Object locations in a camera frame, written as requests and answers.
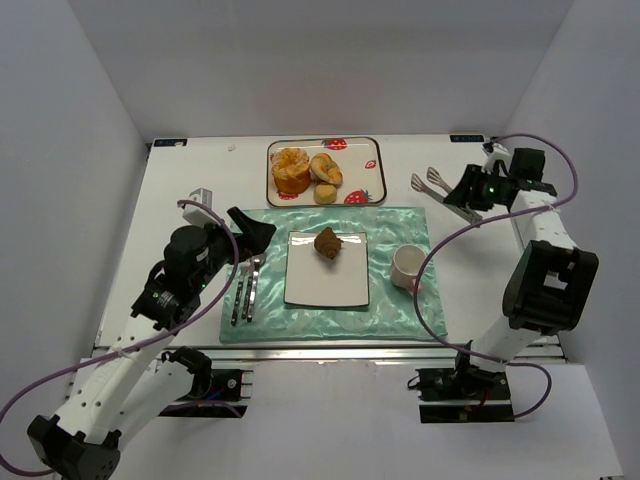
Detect silver metal tongs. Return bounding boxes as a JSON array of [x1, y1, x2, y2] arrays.
[[411, 167, 483, 225]]

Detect brown chocolate croissant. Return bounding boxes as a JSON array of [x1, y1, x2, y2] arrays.
[[314, 227, 343, 260]]

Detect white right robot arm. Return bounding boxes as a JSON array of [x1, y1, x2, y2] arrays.
[[444, 142, 599, 379]]

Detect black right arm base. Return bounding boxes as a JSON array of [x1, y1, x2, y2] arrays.
[[407, 368, 515, 424]]

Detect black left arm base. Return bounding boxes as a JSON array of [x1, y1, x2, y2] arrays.
[[159, 363, 254, 419]]

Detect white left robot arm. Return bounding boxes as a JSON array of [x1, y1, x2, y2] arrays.
[[27, 207, 276, 479]]

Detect large orange muffin bread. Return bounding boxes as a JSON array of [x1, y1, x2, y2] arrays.
[[271, 147, 311, 194]]

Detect silver spoon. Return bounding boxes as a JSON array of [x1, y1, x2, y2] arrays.
[[242, 253, 267, 323]]

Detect silver fork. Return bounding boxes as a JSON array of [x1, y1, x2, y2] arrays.
[[230, 260, 252, 327]]

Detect white square plate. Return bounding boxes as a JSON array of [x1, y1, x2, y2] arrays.
[[284, 231, 370, 309]]

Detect small round yellow bun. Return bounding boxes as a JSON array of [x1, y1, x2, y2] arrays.
[[314, 183, 337, 205]]

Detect pink mug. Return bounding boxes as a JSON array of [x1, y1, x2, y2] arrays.
[[390, 244, 426, 292]]

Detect oval sandwich bun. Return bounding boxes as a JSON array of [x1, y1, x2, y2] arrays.
[[310, 153, 343, 187]]

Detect strawberry pattern tray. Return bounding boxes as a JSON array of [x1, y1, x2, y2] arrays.
[[266, 137, 387, 207]]

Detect green satin placemat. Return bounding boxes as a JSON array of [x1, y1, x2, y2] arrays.
[[219, 206, 447, 344]]

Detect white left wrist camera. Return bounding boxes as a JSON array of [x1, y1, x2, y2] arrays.
[[180, 203, 219, 228]]

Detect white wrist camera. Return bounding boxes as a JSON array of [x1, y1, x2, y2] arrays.
[[482, 141, 512, 173], [180, 203, 219, 228]]

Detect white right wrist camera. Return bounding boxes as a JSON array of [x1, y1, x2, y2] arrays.
[[482, 141, 512, 173]]

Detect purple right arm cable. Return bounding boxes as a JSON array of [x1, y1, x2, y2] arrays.
[[412, 133, 580, 420]]

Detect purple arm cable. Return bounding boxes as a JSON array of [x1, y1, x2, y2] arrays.
[[0, 198, 241, 475], [412, 133, 580, 420]]

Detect aluminium table frame rail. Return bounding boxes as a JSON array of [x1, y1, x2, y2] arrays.
[[200, 339, 567, 364]]

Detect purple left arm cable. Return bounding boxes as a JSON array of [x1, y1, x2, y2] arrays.
[[0, 198, 241, 475]]

